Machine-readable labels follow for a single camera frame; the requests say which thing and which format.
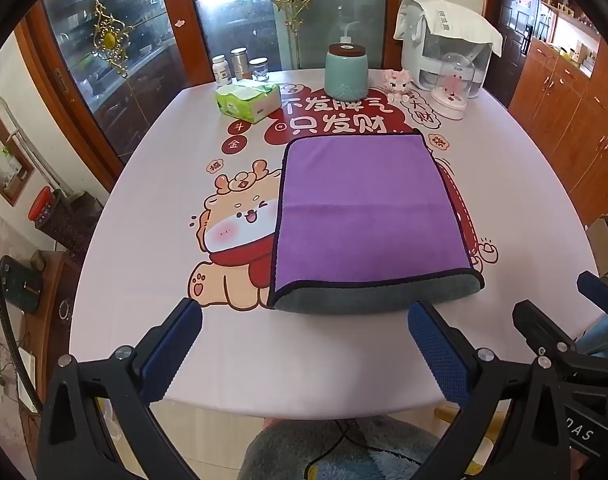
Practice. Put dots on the wooden wall frame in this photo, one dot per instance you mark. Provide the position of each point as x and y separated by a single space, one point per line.
6 160

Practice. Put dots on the purple and grey towel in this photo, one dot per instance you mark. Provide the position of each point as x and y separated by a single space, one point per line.
364 210

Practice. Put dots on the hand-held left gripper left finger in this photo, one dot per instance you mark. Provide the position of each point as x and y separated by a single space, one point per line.
171 355

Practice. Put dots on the light blue cloth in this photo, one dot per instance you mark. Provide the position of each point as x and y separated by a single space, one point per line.
601 337

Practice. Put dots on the wooden side table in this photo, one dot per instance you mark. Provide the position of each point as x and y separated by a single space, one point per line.
43 300

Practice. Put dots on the glass dome with pink figure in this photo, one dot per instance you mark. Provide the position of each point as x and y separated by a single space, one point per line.
451 87

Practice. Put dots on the wooden cabinet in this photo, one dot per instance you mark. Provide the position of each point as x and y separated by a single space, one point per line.
574 125

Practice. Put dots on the cardboard box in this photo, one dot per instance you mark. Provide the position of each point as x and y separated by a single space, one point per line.
606 250

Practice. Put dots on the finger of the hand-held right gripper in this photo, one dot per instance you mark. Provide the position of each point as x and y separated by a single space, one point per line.
539 327
601 292

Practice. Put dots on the small glass jar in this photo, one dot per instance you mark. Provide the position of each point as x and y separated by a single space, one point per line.
259 70

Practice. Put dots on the white cloth cover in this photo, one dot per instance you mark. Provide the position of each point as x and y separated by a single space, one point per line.
454 17

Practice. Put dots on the dark storage jar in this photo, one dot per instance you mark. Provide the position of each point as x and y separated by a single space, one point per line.
76 225

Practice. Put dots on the metal-lid glass jar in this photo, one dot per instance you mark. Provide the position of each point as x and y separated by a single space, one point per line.
239 64

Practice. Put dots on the pink toy figurine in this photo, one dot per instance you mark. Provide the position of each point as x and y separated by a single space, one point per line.
397 84

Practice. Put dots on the white water dispenser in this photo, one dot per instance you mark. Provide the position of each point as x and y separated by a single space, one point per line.
434 55

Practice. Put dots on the glass sliding door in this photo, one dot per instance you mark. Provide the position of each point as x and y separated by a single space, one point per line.
148 60

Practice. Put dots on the red lid jar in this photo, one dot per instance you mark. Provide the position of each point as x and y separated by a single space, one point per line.
39 205

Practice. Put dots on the dark brown door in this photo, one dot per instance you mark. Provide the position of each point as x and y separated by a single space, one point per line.
514 50

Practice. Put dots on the grey fluffy seat cushion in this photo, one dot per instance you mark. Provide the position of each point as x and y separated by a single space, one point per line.
374 450

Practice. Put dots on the green tissue pack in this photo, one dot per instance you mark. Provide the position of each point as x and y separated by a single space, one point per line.
246 100

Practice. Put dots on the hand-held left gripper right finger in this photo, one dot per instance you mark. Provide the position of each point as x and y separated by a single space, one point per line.
439 360

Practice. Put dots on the white pill bottle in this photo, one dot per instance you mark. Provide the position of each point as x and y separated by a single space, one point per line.
222 72

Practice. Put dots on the teal ceramic pump jar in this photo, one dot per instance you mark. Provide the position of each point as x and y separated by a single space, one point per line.
346 72

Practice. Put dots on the printed cartoon tablecloth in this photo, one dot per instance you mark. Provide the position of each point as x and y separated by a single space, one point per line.
183 170

